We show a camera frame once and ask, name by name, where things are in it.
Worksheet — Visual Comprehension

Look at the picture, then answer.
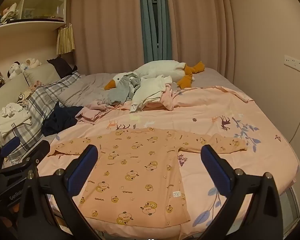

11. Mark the dark navy garment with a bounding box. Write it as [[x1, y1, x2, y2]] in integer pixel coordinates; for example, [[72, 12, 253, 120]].
[[41, 102, 84, 137]]

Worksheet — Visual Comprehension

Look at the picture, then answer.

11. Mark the cartoon print cloth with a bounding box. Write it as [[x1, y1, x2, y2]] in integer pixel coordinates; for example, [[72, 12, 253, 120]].
[[17, 91, 34, 105]]

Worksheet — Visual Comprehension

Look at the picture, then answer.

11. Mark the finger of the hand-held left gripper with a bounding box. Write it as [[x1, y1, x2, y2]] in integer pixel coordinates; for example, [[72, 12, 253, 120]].
[[0, 140, 51, 180], [0, 137, 21, 170]]

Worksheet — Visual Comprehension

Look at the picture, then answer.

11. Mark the cream plush toy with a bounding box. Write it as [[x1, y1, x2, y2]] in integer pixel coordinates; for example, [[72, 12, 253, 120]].
[[0, 2, 18, 23]]

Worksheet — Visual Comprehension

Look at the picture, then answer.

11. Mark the white wall socket strip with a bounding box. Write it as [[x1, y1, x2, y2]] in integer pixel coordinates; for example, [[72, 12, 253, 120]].
[[284, 54, 300, 77]]

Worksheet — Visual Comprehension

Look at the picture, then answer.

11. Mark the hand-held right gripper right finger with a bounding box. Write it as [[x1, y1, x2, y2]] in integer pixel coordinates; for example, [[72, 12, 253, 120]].
[[200, 144, 283, 240]]

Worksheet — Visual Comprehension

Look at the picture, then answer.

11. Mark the teal curtain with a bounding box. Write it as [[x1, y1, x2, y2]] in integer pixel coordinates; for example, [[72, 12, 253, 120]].
[[139, 0, 173, 62]]

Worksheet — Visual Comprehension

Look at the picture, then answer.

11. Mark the yellow striped small curtain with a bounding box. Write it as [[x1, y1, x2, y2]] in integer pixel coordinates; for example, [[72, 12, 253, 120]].
[[56, 23, 75, 55]]

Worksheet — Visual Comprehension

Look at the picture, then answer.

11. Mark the white wall shelf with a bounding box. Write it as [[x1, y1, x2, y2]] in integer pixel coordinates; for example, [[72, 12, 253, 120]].
[[0, 0, 68, 32]]

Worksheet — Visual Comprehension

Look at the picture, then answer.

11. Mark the pink animal print blanket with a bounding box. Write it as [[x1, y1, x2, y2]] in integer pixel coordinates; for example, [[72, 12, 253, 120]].
[[36, 86, 300, 240]]

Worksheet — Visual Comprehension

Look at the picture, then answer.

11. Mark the grey garment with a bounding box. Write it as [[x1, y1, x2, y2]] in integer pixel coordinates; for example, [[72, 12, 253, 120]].
[[107, 74, 142, 105]]

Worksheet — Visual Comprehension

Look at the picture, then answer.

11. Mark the white folded shirt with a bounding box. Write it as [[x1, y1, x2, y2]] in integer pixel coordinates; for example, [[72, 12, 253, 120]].
[[0, 110, 33, 137]]

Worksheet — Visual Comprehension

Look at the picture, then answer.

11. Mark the cream garment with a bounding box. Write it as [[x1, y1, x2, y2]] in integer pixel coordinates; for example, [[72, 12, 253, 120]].
[[130, 75, 173, 113]]

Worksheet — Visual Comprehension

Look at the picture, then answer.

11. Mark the small white cloth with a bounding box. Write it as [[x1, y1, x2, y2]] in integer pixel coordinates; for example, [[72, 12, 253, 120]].
[[1, 102, 24, 118]]

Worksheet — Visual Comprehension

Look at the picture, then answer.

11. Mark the grey plaid blanket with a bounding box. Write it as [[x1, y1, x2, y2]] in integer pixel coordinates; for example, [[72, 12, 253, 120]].
[[0, 71, 83, 165]]

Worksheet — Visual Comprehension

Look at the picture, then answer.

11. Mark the thick pink garment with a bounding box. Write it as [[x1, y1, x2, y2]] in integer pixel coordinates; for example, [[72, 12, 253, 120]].
[[142, 84, 183, 112]]

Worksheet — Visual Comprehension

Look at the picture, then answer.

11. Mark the thin pink garment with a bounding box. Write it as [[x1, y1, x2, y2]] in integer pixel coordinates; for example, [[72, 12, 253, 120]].
[[75, 100, 133, 124]]

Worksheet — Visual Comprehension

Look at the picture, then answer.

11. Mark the beige plush toy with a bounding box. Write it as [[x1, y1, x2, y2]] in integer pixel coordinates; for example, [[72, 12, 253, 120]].
[[26, 58, 42, 68]]

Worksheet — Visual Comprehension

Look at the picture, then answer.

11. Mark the white and black plush dog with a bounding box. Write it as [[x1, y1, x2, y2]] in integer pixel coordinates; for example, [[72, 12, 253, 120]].
[[7, 61, 22, 80]]

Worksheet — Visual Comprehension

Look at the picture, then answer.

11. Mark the white goose plush toy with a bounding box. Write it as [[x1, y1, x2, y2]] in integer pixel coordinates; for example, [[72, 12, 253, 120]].
[[104, 60, 206, 91]]

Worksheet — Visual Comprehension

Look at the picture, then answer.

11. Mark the pile of unfolded clothes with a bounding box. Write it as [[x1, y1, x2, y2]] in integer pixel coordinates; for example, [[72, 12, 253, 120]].
[[57, 66, 230, 108]]

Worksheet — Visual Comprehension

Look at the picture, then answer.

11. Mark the orange cartoon print shirt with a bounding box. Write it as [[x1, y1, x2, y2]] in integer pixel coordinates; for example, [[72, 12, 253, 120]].
[[48, 127, 248, 227]]

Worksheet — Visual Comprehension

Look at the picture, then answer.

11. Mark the beige headboard cushion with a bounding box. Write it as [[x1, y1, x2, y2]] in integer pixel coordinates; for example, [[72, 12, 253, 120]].
[[24, 63, 62, 87], [0, 74, 30, 114]]

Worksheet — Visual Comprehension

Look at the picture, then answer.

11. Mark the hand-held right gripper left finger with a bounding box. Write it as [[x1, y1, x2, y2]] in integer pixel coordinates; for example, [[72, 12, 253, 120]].
[[17, 144, 99, 240]]

